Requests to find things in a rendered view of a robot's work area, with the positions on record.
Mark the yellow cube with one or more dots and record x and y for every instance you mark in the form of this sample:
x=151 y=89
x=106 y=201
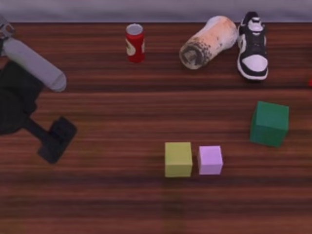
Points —
x=178 y=159

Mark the pink cube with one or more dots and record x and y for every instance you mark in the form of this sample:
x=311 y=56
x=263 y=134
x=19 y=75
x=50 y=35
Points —
x=210 y=159

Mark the green cube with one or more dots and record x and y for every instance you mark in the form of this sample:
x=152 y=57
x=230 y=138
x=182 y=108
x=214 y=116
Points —
x=269 y=124

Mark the red soda can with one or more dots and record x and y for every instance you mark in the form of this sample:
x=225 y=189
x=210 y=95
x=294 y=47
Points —
x=135 y=44

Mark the dirty white paper cup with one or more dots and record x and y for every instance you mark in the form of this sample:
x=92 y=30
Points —
x=209 y=42

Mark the black and white sneaker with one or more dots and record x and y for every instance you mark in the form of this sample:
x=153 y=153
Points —
x=253 y=48

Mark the small red object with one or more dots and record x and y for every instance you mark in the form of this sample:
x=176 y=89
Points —
x=310 y=82

